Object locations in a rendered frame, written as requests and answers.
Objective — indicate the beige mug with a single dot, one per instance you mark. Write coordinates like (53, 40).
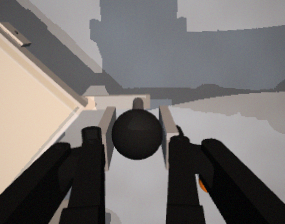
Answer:
(55, 218)

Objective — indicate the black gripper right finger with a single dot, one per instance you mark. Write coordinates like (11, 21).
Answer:
(239, 195)

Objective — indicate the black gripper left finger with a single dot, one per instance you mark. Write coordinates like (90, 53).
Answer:
(35, 196)

